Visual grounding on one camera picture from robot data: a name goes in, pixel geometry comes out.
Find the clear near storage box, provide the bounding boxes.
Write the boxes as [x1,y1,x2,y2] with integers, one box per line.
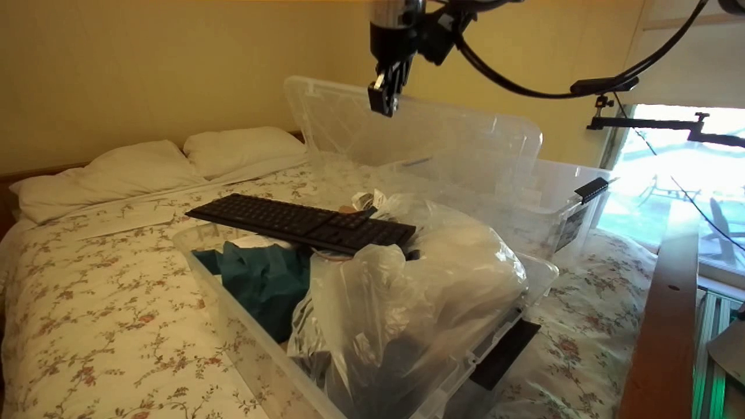
[176,226,559,419]

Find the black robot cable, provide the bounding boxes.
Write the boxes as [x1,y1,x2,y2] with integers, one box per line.
[452,0,713,102]

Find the teal cloth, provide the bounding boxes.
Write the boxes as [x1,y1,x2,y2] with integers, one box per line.
[192,241,309,342]

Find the clear plastic box lid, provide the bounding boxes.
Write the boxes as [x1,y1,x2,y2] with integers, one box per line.
[284,76,543,201]

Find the black keyboard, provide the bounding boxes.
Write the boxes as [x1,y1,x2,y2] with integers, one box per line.
[189,192,417,256]

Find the left white pillow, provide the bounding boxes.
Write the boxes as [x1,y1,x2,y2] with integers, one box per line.
[12,140,204,223]

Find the right white pillow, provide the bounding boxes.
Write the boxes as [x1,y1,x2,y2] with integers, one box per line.
[183,125,305,179]

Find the clear storage box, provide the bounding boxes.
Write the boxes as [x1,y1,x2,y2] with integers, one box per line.
[395,150,610,258]
[176,226,559,419]

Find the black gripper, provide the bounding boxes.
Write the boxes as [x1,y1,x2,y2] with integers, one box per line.
[368,21,455,115]

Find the floral bed sheet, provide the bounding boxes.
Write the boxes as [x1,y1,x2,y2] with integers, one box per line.
[1,184,657,419]

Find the clear plastic bag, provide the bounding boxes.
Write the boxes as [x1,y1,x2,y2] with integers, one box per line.
[288,223,528,419]

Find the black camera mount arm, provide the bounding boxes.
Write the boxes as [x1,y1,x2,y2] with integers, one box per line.
[587,92,745,149]

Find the black far box latch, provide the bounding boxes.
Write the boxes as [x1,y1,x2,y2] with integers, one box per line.
[575,177,610,201]

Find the wooden bed footboard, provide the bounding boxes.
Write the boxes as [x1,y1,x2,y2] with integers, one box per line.
[620,226,699,419]

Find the white pillow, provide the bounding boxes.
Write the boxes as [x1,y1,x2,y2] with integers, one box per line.
[183,125,305,179]
[12,140,204,223]

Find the black box latch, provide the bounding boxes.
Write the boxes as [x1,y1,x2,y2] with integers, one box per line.
[575,177,610,201]
[471,319,539,388]

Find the clear far storage box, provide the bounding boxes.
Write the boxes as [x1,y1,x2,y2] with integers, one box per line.
[395,150,610,258]

